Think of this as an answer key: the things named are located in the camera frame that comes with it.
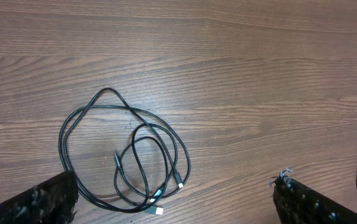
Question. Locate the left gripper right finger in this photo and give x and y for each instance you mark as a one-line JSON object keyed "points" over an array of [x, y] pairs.
{"points": [[296, 203]]}

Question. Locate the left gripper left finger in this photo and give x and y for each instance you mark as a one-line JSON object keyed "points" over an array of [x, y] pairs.
{"points": [[49, 202]]}

